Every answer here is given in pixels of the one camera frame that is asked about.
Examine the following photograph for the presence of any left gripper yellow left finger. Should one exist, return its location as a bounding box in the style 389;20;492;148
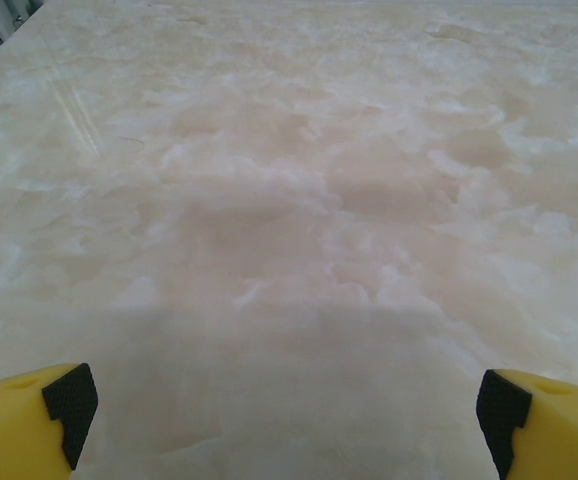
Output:
0;362;99;480

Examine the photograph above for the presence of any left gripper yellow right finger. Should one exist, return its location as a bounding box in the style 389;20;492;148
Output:
475;368;578;480

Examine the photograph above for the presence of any aluminium side rail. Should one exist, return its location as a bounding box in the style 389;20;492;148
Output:
0;0;46;76

